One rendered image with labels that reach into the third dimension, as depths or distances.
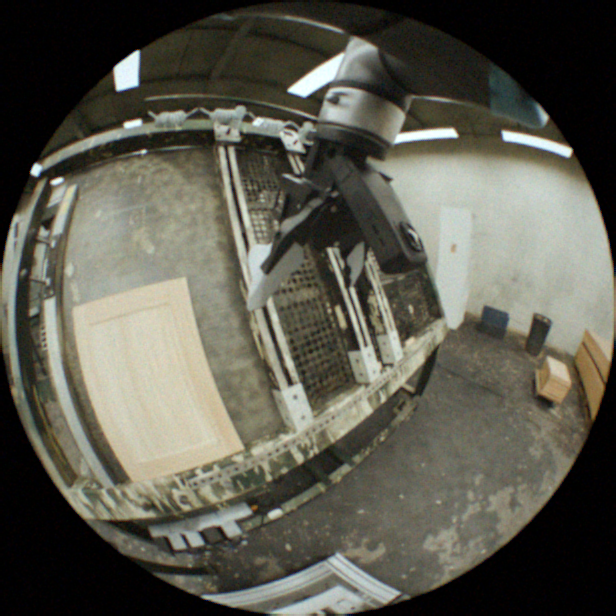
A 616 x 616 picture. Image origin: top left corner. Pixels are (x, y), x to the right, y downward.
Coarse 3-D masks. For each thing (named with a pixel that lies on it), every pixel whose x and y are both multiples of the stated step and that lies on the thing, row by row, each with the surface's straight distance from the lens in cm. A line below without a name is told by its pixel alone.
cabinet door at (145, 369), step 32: (160, 288) 58; (96, 320) 62; (128, 320) 58; (160, 320) 56; (192, 320) 55; (96, 352) 61; (128, 352) 57; (160, 352) 55; (192, 352) 54; (96, 384) 62; (128, 384) 58; (160, 384) 56; (192, 384) 55; (128, 416) 60; (160, 416) 57; (192, 416) 57; (224, 416) 57; (128, 448) 63; (160, 448) 61; (192, 448) 59; (224, 448) 60
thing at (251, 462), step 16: (432, 336) 129; (416, 352) 108; (400, 368) 94; (352, 400) 72; (336, 416) 68; (304, 432) 63; (272, 448) 60; (288, 448) 62; (240, 464) 59; (256, 464) 60; (192, 480) 60; (208, 480) 60
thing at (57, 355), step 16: (64, 224) 82; (64, 240) 81; (48, 304) 72; (48, 320) 70; (48, 336) 70; (64, 352) 69; (64, 368) 67; (64, 384) 66; (64, 400) 67; (80, 416) 68; (80, 432) 67; (80, 448) 70; (96, 448) 70; (96, 464) 69; (112, 480) 71
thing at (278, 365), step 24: (216, 120) 102; (240, 120) 88; (216, 144) 94; (216, 168) 86; (240, 192) 71; (240, 216) 66; (240, 240) 60; (240, 264) 57; (240, 288) 60; (264, 312) 57; (264, 336) 53; (264, 360) 57; (288, 360) 55; (288, 384) 59; (288, 408) 56
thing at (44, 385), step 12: (240, 180) 93; (48, 216) 105; (48, 228) 110; (48, 240) 98; (360, 300) 93; (276, 312) 69; (288, 324) 69; (48, 372) 83; (36, 384) 87; (48, 384) 81; (48, 396) 83
